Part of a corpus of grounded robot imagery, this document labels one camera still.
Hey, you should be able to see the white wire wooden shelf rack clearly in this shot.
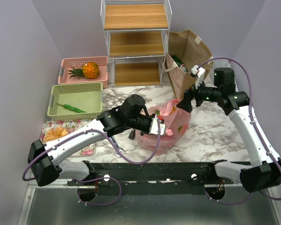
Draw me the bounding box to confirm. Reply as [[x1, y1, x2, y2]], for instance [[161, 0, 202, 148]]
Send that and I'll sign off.
[[100, 0, 172, 87]]

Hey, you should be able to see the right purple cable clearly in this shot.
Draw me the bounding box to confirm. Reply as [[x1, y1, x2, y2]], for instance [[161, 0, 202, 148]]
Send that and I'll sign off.
[[194, 57, 281, 204]]

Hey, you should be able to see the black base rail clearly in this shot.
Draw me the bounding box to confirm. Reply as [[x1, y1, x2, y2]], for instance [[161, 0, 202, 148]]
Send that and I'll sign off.
[[67, 161, 253, 196]]

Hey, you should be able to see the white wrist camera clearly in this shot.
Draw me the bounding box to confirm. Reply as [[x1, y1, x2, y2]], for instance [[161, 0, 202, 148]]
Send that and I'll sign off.
[[148, 116, 166, 136], [190, 65, 206, 89]]

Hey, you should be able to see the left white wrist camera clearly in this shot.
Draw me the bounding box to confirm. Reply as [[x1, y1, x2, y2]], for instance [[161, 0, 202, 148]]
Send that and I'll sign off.
[[148, 116, 166, 136]]

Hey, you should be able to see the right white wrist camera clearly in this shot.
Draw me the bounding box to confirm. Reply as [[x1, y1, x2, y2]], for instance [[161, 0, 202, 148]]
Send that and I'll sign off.
[[190, 65, 206, 89]]

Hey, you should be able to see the brown paper grocery bag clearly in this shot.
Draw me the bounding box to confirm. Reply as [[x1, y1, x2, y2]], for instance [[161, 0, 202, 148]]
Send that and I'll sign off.
[[165, 30, 212, 100]]

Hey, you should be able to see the pink plastic basket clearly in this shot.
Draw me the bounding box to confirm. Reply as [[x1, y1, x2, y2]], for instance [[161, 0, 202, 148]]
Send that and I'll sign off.
[[58, 56, 109, 89]]

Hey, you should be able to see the green chili pepper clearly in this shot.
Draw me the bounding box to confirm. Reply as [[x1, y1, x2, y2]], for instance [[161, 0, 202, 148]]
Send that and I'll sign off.
[[57, 103, 86, 113]]

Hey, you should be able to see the toy pineapple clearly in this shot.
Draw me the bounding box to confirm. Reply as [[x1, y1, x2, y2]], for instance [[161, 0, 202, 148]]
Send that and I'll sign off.
[[69, 62, 100, 79]]

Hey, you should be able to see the black T-handle tool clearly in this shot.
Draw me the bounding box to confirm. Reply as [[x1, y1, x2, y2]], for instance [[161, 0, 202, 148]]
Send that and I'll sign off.
[[128, 129, 136, 140]]

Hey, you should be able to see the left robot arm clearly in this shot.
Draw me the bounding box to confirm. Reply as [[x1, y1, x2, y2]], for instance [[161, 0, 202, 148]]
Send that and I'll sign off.
[[25, 94, 166, 187]]

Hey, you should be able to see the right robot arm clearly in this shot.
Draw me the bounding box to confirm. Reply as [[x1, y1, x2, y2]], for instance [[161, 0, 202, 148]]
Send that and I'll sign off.
[[177, 66, 281, 193]]

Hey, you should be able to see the clear plastic organizer box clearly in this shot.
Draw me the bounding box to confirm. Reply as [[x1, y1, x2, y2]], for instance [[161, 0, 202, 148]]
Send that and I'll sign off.
[[208, 59, 237, 93]]

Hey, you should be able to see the green plastic basket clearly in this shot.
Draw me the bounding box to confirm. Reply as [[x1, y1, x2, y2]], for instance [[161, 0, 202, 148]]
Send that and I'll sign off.
[[47, 82, 103, 120]]

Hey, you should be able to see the silver open-end wrench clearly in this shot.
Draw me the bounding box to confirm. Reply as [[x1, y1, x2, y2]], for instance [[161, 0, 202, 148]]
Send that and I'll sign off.
[[110, 136, 125, 158]]

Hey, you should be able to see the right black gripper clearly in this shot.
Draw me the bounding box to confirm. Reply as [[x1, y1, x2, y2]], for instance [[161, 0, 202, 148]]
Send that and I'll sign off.
[[176, 75, 222, 112]]

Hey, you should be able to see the floral tray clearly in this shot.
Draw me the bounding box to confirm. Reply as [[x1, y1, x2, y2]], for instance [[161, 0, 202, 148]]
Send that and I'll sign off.
[[40, 119, 96, 158]]

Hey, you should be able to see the orange bread toy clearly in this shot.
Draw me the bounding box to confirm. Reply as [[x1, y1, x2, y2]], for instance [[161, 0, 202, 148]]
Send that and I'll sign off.
[[43, 127, 69, 143]]

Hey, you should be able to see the pink plastic bag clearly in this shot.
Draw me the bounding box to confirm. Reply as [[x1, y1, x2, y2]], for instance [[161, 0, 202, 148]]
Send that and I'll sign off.
[[148, 99, 191, 155]]

